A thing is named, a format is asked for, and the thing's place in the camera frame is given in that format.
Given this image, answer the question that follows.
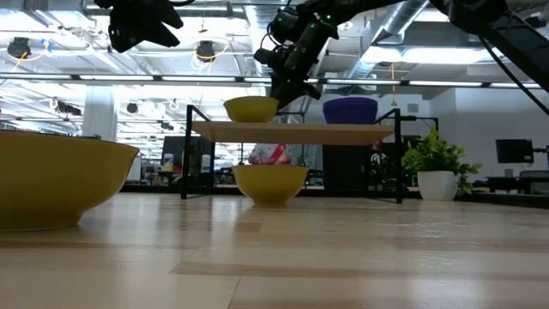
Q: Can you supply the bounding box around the black ceiling device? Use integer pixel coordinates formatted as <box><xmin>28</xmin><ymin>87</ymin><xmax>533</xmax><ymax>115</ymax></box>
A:
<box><xmin>196</xmin><ymin>39</ymin><xmax>217</xmax><ymax>64</ymax></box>
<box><xmin>6</xmin><ymin>37</ymin><xmax>33</xmax><ymax>60</ymax></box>

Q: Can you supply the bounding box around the person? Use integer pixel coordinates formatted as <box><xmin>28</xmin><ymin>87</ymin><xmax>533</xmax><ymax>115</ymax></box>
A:
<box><xmin>247</xmin><ymin>143</ymin><xmax>294</xmax><ymax>167</ymax></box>
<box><xmin>369</xmin><ymin>143</ymin><xmax>402</xmax><ymax>190</ymax></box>

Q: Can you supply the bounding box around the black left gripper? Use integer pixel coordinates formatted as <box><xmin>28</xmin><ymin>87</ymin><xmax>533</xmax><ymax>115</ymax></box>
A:
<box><xmin>94</xmin><ymin>0</ymin><xmax>185</xmax><ymax>54</ymax></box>

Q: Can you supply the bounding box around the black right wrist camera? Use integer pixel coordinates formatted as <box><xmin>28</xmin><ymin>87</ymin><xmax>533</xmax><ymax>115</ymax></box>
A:
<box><xmin>252</xmin><ymin>7</ymin><xmax>304</xmax><ymax>66</ymax></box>

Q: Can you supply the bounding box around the black screen behind shelf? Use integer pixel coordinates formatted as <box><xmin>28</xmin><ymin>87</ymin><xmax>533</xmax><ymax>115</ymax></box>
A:
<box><xmin>161</xmin><ymin>136</ymin><xmax>215</xmax><ymax>173</ymax></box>

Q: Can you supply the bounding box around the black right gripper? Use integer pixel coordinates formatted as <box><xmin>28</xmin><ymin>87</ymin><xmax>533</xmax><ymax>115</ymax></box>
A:
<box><xmin>269</xmin><ymin>19</ymin><xmax>340</xmax><ymax>111</ymax></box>

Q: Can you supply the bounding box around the black wall monitor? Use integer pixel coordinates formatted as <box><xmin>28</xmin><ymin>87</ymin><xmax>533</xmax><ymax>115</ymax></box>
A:
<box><xmin>495</xmin><ymin>138</ymin><xmax>535</xmax><ymax>165</ymax></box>

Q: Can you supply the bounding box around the white column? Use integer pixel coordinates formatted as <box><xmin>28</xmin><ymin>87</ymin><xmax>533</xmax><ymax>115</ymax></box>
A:
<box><xmin>81</xmin><ymin>98</ymin><xmax>118</xmax><ymax>142</ymax></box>

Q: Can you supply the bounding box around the silver ventilation duct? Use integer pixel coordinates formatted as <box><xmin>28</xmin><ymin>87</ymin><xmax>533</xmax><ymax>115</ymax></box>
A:
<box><xmin>347</xmin><ymin>0</ymin><xmax>431</xmax><ymax>79</ymax></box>

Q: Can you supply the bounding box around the green plant in white pot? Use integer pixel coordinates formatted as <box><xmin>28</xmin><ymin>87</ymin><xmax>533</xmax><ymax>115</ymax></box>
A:
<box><xmin>401</xmin><ymin>125</ymin><xmax>484</xmax><ymax>203</ymax></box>

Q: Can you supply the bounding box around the long black right arm cable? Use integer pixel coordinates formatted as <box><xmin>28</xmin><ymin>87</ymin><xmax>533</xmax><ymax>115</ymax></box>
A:
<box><xmin>477</xmin><ymin>36</ymin><xmax>549</xmax><ymax>117</ymax></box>

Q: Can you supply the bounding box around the wooden shelf with black legs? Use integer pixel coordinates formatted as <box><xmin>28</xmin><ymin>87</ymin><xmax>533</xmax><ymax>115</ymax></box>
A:
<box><xmin>179</xmin><ymin>105</ymin><xmax>405</xmax><ymax>205</ymax></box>

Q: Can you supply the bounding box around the dark cabinet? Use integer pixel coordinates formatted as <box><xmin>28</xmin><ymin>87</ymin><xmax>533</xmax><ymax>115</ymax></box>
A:
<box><xmin>322</xmin><ymin>144</ymin><xmax>375</xmax><ymax>191</ymax></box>

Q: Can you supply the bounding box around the long ceiling light rail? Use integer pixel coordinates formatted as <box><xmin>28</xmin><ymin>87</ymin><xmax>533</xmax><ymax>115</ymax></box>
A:
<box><xmin>0</xmin><ymin>73</ymin><xmax>549</xmax><ymax>89</ymax></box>

